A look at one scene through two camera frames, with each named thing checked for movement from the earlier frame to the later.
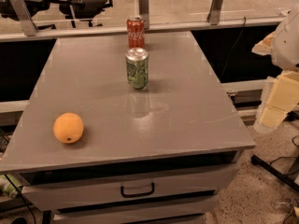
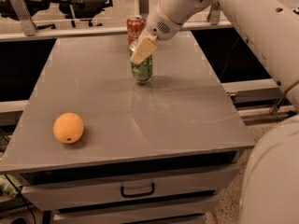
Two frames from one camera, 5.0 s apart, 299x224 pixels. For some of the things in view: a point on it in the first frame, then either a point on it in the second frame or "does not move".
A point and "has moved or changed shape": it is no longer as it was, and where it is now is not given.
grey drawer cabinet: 92,150 does not move
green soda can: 137,68 has moved or changed shape
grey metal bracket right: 214,16 does not move
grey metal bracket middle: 143,7 does not move
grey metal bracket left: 28,23 does not move
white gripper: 289,49 to 158,24
